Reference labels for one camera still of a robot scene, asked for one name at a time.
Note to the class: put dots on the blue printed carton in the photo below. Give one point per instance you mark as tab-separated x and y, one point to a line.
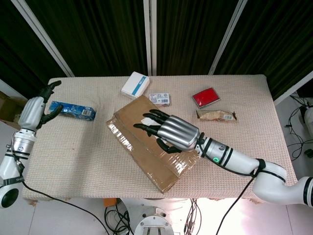
73	110

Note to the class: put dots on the beige waffle tablecloth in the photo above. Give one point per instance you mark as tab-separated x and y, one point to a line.
73	159

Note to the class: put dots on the beige snack packet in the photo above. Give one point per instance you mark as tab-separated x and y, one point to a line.
215	115

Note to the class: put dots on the white partition frame post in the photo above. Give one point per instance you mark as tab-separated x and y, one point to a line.
226	36
7	85
293	88
44	36
149	36

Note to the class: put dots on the white box with blue stripe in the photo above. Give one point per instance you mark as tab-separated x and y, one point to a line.
134	84

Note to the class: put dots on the white device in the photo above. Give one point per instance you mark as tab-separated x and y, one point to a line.
308	120

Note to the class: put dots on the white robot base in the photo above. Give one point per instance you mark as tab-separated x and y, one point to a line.
156	218

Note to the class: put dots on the orange block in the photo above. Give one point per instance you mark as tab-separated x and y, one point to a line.
110	202

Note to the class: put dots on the brown taped cardboard box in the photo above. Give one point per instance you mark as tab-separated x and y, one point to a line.
149	161

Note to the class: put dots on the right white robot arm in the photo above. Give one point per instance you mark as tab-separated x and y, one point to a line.
242	159

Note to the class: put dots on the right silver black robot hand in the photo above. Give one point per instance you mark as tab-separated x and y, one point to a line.
178	133

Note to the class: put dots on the dark green curtain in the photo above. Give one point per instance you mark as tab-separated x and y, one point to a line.
281	36
19	49
185	36
97	36

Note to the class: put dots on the open brown carton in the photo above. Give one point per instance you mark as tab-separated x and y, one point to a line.
9	107

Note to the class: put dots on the small printed snack packet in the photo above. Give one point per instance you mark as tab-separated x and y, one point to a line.
160	98

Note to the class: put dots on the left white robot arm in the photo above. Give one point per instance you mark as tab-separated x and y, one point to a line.
20	144

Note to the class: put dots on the red flat case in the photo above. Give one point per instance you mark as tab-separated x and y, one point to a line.
206	97

